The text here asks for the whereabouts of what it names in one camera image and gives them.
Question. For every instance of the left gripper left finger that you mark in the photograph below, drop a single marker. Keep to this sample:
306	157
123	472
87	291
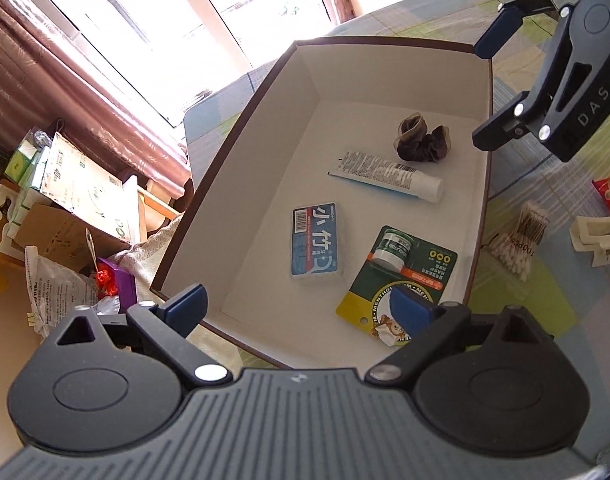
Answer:
163	331

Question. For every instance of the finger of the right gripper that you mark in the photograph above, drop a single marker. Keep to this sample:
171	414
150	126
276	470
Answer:
511	14
520	116

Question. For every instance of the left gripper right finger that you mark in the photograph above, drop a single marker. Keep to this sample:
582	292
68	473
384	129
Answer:
433	330

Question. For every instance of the cotton swab pack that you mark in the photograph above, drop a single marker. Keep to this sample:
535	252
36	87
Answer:
515	249

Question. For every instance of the cream plastic hair claw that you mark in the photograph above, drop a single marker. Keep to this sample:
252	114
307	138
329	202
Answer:
589	234

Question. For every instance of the purple box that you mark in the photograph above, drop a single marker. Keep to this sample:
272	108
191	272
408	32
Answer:
116	288

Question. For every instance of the green balm blister card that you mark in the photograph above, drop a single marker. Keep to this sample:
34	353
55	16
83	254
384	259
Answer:
397	260

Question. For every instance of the brown hair scrunchie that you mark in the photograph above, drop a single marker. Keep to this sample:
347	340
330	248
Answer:
415	142

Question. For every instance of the white printed plastic bag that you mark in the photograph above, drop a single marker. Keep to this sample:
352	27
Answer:
53	290

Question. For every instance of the printed cardboard carton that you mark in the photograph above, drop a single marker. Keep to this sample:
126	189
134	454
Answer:
79	185

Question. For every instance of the blue floss pick box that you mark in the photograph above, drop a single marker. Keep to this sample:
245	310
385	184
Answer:
315	241

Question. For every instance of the white cream tube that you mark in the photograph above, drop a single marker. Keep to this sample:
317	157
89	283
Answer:
392	176

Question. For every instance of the brown white storage box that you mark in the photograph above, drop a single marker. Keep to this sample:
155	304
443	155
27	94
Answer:
322	99

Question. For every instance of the white cutout cardboard hanger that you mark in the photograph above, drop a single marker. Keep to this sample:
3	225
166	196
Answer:
8	196

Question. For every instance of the pink curtain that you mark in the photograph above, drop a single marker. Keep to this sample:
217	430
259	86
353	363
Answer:
43	77

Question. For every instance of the window frame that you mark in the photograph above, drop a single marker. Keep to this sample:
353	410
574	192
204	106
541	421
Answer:
170	54

